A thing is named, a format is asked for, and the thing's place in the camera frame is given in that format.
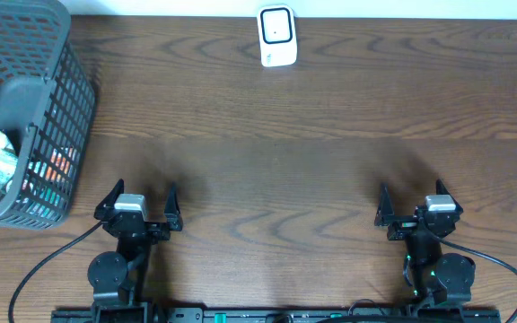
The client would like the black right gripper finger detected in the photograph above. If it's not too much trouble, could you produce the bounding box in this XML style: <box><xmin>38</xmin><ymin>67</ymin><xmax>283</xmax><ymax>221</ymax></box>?
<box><xmin>435</xmin><ymin>179</ymin><xmax>463</xmax><ymax>214</ymax></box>
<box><xmin>374</xmin><ymin>183</ymin><xmax>395</xmax><ymax>226</ymax></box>

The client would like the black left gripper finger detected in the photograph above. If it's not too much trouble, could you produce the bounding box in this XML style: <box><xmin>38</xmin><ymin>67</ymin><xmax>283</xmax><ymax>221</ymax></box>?
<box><xmin>93</xmin><ymin>179</ymin><xmax>124</xmax><ymax>221</ymax></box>
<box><xmin>164</xmin><ymin>183</ymin><xmax>183</xmax><ymax>231</ymax></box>

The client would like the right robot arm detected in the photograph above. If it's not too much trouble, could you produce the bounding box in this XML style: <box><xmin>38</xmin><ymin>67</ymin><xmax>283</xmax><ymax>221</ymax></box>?
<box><xmin>374</xmin><ymin>179</ymin><xmax>476</xmax><ymax>316</ymax></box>

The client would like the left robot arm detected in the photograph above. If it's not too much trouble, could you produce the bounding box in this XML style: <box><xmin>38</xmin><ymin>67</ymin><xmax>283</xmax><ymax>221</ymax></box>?
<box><xmin>87</xmin><ymin>179</ymin><xmax>183</xmax><ymax>322</ymax></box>

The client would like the white barcode scanner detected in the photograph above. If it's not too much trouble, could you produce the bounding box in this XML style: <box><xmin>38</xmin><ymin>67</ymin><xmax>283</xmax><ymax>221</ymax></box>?
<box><xmin>257</xmin><ymin>4</ymin><xmax>298</xmax><ymax>67</ymax></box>

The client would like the grey plastic mesh basket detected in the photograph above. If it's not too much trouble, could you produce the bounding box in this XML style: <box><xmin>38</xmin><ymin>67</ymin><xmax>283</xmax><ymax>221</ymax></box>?
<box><xmin>0</xmin><ymin>1</ymin><xmax>97</xmax><ymax>230</ymax></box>

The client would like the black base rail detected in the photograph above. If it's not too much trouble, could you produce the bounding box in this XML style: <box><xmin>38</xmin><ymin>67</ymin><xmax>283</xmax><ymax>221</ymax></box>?
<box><xmin>50</xmin><ymin>307</ymin><xmax>501</xmax><ymax>323</ymax></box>

